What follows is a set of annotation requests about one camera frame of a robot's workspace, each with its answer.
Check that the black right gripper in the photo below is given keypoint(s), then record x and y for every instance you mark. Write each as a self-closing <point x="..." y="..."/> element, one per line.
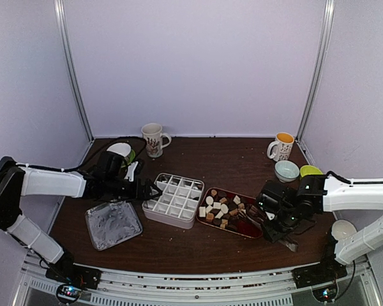
<point x="273" y="235"/>

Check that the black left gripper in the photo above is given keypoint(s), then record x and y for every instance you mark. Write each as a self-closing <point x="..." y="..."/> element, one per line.
<point x="145" y="191"/>

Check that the metal serving tongs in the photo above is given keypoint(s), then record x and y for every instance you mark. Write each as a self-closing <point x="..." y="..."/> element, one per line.
<point x="256" y="217"/>

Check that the white divided tin box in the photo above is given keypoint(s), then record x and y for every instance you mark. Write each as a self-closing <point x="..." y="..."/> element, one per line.
<point x="178" y="203"/>

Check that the bunny print tin lid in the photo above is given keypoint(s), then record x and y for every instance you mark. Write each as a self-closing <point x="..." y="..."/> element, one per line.
<point x="110" y="224"/>

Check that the red chocolate tray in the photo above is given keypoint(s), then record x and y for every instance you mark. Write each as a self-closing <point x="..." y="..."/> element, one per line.
<point x="231" y="212"/>

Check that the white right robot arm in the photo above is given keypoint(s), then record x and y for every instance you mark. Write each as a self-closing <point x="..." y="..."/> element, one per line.
<point x="359" y="200"/>

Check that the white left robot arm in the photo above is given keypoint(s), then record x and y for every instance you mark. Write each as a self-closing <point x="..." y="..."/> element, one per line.
<point x="18" y="181"/>

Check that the white bowl green rim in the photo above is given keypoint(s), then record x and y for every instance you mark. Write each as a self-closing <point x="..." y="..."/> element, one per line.
<point x="121" y="149"/>

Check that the beige floral mug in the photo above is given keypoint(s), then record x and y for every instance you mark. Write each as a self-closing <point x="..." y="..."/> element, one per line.
<point x="156" y="139"/>

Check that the light blue bowl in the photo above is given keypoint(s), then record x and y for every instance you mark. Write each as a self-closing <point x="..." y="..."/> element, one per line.
<point x="286" y="171"/>

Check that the dark bowl white inside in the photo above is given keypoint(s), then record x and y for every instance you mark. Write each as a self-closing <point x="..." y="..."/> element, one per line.
<point x="342" y="229"/>

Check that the lime green bowl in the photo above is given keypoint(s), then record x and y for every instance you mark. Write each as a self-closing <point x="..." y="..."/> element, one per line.
<point x="309" y="170"/>

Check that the white mug yellow inside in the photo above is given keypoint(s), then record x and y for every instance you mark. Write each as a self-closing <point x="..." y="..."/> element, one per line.
<point x="280" y="148"/>

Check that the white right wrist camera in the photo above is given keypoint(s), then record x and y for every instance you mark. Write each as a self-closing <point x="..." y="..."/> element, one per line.
<point x="271" y="214"/>

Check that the metal front rail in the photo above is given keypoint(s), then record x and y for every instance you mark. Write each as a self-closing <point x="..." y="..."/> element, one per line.
<point x="269" y="287"/>

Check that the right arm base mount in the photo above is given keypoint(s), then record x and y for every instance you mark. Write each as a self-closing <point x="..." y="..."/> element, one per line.
<point x="321" y="280"/>

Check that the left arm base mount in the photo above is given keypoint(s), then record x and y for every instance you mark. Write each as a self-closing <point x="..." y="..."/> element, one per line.
<point x="75" y="284"/>

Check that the right aluminium frame post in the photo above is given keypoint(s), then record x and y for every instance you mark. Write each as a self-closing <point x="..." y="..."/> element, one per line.
<point x="325" y="37"/>

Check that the aluminium frame post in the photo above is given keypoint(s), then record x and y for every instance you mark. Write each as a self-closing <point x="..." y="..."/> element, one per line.
<point x="72" y="75"/>
<point x="325" y="37"/>

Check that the left aluminium frame post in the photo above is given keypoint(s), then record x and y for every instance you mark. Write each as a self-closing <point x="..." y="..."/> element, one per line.
<point x="72" y="75"/>

